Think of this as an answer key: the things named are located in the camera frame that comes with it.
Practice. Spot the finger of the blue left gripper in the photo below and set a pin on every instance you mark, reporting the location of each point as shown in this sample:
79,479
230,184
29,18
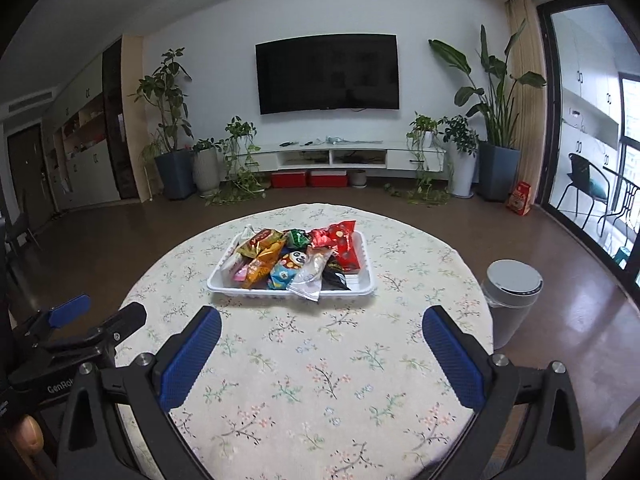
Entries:
68,312

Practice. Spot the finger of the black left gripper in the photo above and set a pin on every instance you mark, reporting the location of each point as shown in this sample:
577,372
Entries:
125,322

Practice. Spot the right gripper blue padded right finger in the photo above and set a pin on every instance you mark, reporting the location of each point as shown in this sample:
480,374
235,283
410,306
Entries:
459,355

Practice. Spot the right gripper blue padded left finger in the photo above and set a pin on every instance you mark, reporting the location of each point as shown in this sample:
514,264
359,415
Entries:
183,356

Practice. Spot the orange snack packet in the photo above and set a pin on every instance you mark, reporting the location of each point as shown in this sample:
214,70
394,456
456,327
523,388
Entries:
259,268

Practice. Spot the clear white sausage packet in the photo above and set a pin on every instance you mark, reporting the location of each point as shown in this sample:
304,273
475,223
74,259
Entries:
307,283

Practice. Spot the gold red snack packet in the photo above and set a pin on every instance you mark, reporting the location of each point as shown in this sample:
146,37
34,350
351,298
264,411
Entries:
264,239

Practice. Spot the green red snack packet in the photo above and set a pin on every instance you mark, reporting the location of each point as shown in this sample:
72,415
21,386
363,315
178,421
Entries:
296,239

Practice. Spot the black snack packet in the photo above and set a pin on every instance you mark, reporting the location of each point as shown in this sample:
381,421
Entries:
334,276

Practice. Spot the person left hand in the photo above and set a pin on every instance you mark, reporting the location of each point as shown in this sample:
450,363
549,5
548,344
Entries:
27,437

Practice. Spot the grey round trash bin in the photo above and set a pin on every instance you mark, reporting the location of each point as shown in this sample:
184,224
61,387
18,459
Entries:
511,288

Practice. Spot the pink snack packet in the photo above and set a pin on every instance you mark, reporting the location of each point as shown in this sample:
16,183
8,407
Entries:
240,275

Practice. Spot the cartoon blue snack packet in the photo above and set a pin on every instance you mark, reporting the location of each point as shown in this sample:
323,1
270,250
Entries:
283,272

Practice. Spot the plant in dark blue pot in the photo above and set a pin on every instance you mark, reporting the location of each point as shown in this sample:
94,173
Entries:
162,90

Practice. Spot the wooden white cabinet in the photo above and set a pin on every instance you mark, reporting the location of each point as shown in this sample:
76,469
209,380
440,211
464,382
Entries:
95,130

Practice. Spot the plant in white ribbed pot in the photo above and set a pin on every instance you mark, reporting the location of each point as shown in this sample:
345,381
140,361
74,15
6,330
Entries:
205,167

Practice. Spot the red gift bag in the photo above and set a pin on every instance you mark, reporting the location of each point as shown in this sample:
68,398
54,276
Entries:
519,200

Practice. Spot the trailing pothos plant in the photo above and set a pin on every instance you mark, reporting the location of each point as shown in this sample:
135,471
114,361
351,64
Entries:
422,160

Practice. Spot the red storage box left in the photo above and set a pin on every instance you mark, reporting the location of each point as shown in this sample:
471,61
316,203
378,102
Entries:
289,179

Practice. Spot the red storage box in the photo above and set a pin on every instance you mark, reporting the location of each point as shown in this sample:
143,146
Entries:
289,179
328,179

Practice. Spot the tall plant blue square pot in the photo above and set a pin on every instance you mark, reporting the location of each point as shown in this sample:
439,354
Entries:
496,104

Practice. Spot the small white floor pot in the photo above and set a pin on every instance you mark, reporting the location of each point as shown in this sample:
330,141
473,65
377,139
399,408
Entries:
358,178

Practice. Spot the red storage box right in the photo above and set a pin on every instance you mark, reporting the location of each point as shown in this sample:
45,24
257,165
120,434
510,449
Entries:
328,179

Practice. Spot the plant in tall white pot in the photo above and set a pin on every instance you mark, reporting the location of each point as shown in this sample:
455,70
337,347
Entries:
461,143

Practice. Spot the white tv console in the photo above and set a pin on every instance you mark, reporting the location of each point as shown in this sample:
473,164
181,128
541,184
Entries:
320,156

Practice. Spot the black wall television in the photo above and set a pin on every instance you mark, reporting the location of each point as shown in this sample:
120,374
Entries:
328,72

